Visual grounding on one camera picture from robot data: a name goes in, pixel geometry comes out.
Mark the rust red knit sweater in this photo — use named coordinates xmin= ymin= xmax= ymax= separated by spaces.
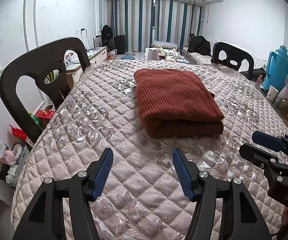
xmin=133 ymin=69 xmax=224 ymax=138

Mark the glass jar with lid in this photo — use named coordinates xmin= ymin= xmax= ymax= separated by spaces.
xmin=275 ymin=96 xmax=288 ymax=118

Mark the white paper cup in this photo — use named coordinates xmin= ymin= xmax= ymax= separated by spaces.
xmin=266 ymin=85 xmax=279 ymax=102

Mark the pink perfume bottle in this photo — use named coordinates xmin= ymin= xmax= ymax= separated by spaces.
xmin=255 ymin=74 xmax=262 ymax=89

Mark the blue thermos jug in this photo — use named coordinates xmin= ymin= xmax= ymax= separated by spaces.
xmin=262 ymin=45 xmax=288 ymax=91

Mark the dark chair far side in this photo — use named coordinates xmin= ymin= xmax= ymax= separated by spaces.
xmin=211 ymin=42 xmax=254 ymax=80

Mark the dark chair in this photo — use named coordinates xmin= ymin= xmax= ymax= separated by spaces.
xmin=0 ymin=37 xmax=90 ymax=143
xmin=211 ymin=42 xmax=254 ymax=80

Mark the black jacket on sofa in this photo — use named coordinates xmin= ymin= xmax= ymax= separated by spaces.
xmin=188 ymin=36 xmax=211 ymax=56

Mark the white low cabinet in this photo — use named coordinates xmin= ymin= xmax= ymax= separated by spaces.
xmin=65 ymin=46 xmax=108 ymax=88

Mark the dark chair left side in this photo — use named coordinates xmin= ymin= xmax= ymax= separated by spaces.
xmin=0 ymin=37 xmax=90 ymax=143

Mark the pink waste bin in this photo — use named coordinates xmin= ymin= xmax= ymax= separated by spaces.
xmin=147 ymin=48 xmax=159 ymax=61

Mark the black backpack on cabinet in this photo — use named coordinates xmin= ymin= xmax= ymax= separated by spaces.
xmin=101 ymin=24 xmax=115 ymax=51

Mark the striped blue white curtain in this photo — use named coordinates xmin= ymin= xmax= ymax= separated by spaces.
xmin=107 ymin=0 xmax=204 ymax=51

